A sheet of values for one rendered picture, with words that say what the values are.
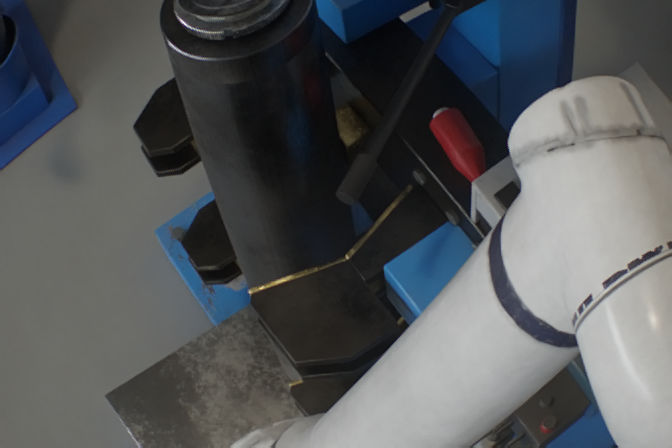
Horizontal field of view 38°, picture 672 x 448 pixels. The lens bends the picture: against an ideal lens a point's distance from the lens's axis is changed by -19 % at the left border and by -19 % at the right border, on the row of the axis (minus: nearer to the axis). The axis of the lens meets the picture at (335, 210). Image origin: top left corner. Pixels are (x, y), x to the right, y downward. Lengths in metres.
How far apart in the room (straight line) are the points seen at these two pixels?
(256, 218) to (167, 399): 0.95
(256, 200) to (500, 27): 0.47
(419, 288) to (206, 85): 0.47
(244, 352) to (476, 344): 1.92
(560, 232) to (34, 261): 2.52
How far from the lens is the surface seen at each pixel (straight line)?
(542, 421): 1.65
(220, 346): 2.68
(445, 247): 1.76
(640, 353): 0.62
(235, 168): 1.67
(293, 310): 1.76
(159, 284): 2.93
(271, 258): 1.93
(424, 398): 0.83
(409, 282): 1.73
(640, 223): 0.64
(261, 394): 2.62
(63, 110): 3.29
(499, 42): 1.79
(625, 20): 3.37
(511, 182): 1.62
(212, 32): 1.41
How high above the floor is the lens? 2.62
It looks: 63 degrees down
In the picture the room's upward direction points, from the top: 11 degrees counter-clockwise
